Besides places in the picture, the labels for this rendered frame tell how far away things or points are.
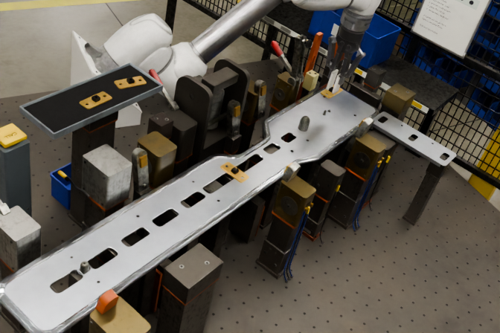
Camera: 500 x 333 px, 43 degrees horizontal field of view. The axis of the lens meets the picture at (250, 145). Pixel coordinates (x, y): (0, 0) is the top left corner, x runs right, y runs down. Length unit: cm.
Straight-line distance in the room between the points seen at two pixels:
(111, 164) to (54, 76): 229
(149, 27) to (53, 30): 206
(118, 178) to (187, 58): 88
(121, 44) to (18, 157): 81
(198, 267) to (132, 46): 102
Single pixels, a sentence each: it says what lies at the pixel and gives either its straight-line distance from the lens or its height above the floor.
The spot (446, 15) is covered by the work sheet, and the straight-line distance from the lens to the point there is 242.
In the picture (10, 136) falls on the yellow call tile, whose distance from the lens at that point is 159.
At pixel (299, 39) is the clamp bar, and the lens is 206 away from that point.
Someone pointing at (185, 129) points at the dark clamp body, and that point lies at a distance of 178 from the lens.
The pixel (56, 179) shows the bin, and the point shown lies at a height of 79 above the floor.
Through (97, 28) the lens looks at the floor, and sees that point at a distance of 434.
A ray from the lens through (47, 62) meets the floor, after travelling 396.
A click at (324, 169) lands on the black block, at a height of 99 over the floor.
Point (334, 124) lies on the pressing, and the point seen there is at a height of 100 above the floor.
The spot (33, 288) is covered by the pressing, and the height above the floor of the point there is 100.
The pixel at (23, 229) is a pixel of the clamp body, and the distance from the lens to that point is 151.
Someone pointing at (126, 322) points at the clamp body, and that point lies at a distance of 135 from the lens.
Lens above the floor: 217
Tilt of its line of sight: 38 degrees down
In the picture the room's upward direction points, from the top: 14 degrees clockwise
